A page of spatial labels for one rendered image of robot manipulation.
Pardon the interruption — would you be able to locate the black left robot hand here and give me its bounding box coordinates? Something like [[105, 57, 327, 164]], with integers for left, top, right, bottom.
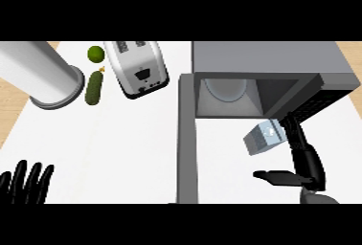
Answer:
[[0, 159, 55, 205]]

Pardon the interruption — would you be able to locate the grey microwave door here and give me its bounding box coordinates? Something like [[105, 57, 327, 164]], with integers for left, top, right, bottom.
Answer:
[[176, 73, 200, 205]]

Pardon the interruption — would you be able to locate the grey milk carton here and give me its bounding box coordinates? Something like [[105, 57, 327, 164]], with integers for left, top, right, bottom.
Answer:
[[242, 119, 288, 157]]

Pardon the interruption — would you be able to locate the grey microwave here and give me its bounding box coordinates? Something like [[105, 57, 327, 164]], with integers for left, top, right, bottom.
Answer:
[[191, 41, 362, 123]]

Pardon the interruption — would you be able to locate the green cucumber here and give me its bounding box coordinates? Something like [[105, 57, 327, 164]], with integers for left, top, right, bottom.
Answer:
[[83, 66, 106, 106]]

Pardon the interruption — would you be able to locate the white cylindrical canister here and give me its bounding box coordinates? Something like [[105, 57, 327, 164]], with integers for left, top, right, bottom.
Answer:
[[0, 41, 86, 111]]

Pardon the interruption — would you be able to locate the silver toaster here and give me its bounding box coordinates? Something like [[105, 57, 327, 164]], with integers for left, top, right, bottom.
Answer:
[[103, 41, 171, 100]]

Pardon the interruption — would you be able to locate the green lime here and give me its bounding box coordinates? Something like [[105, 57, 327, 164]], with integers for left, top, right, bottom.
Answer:
[[86, 45, 106, 63]]

